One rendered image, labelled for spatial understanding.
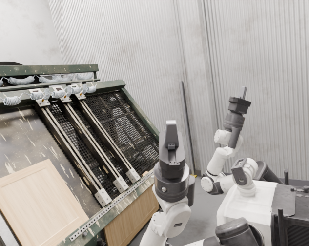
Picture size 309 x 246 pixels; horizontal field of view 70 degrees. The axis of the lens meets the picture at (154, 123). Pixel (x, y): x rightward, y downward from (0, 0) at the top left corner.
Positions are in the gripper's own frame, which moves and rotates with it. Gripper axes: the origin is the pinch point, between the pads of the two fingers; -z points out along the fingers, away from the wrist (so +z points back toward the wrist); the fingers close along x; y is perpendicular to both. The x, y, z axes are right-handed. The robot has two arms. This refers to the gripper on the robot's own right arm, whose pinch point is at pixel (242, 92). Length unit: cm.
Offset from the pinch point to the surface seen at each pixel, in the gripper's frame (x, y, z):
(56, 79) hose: 69, 208, 21
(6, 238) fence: 87, 57, 112
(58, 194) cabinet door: 60, 84, 99
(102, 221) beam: 27, 70, 113
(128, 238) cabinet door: -19, 106, 159
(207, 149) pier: -175, 197, 76
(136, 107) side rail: -29, 191, 31
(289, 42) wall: -186, 119, -98
